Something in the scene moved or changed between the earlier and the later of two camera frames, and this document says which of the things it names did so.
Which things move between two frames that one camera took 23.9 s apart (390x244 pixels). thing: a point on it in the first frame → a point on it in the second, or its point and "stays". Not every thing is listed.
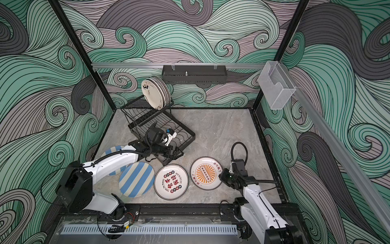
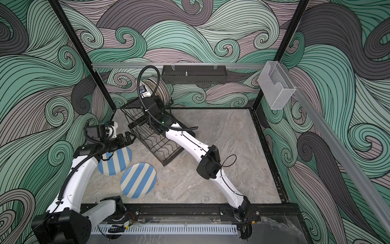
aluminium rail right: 379,210 stays
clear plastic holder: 276,86 stays
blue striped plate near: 136,179 stays
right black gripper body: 228,177 → 161,102
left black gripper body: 166,152 → 120,142
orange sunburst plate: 204,173 → 158,87
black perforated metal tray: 194,74 stays
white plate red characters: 171,181 → 147,94
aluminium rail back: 177,65 stays
